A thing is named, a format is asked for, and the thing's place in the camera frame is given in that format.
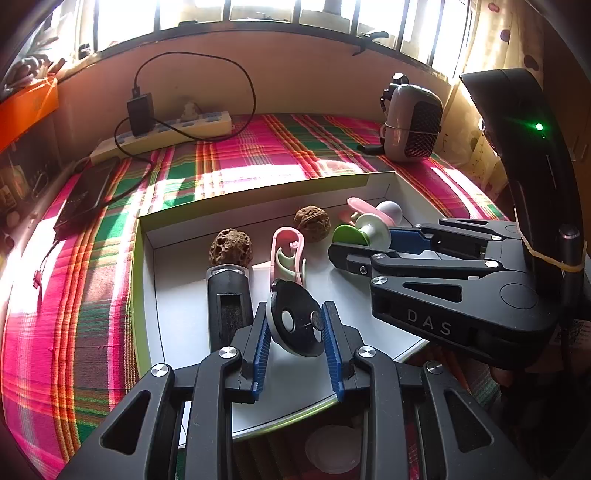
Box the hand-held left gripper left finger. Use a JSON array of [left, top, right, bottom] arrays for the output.
[[55, 309, 278, 480]]

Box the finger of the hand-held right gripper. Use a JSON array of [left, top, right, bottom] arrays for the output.
[[328, 242, 509, 308], [390, 218, 520, 259]]

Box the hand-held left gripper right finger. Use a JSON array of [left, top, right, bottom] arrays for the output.
[[322, 301, 539, 480]]

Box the green and white spool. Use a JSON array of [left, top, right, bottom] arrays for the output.
[[332, 216, 392, 247]]

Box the white mushroom-shaped knob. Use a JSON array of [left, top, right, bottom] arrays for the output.
[[375, 201, 403, 228]]

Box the black round disc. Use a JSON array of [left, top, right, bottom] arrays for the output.
[[266, 278, 324, 357]]

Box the black rectangular device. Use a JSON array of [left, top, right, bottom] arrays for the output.
[[206, 265, 252, 354]]

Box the large smooth walnut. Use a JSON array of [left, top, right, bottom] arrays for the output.
[[294, 205, 332, 239]]

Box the pink white spool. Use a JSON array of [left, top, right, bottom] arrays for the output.
[[346, 197, 386, 217]]

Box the pink loop clip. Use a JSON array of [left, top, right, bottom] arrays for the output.
[[271, 227, 308, 288]]

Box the shallow white cardboard box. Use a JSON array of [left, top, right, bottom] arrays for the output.
[[129, 171, 458, 439]]

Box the small rough walnut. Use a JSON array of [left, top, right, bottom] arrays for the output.
[[210, 227, 254, 267]]

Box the yellow rubber band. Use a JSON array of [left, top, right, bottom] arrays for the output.
[[521, 231, 585, 273]]

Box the white round lid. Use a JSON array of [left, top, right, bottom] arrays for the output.
[[305, 425, 364, 474]]

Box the purple cylinder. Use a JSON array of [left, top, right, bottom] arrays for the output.
[[556, 225, 588, 296]]

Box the small beige fan heater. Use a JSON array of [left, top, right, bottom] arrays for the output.
[[379, 73, 444, 163]]

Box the plaid pink green blanket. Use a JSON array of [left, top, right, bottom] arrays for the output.
[[0, 113, 511, 480]]

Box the cream power strip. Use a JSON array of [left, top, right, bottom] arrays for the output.
[[90, 110, 232, 164]]

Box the cream dotted curtain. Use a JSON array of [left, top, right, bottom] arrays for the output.
[[443, 0, 591, 199]]

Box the black smartphone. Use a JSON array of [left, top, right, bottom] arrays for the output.
[[53, 156, 122, 234]]

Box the black charger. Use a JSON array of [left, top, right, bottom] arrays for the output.
[[127, 93, 154, 136]]

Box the window with dark bars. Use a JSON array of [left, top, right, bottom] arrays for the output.
[[55, 0, 476, 70]]

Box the glass cabinet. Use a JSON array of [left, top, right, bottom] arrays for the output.
[[0, 115, 70, 250]]

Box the orange box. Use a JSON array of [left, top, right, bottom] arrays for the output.
[[0, 76, 60, 151]]

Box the plastic bag clutter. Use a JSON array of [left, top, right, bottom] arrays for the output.
[[4, 51, 61, 88]]

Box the black charger cable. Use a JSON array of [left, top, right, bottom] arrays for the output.
[[74, 52, 258, 217]]

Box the thin cord red connector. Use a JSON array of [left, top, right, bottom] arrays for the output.
[[34, 237, 63, 289]]

